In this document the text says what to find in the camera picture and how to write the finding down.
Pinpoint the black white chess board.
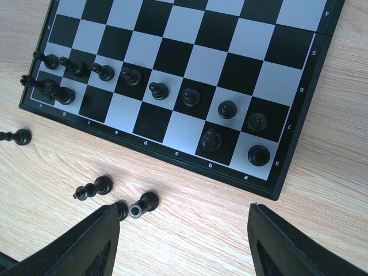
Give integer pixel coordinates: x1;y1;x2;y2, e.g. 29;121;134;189
19;1;344;200

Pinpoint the black chess piece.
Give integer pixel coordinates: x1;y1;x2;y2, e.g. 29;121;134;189
218;100;237;119
121;67;141;86
91;63;114;82
148;82;169;101

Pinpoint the black rook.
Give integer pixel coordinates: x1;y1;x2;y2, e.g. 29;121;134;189
20;75;53;101

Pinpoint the black pawn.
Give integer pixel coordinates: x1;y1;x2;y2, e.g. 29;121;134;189
32;51;59;70
128;191;159;219
44;80;75;105
200;128;223;152
182;88;201;108
115;201;129;221
73;176;113;201
59;56;87;76
247;113;267;132
0;129;32;145
247;144;270;167

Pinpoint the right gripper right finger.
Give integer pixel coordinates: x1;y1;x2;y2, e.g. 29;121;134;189
248;204;367;275

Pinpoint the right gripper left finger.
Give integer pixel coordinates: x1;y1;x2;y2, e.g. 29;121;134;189
1;205;120;275

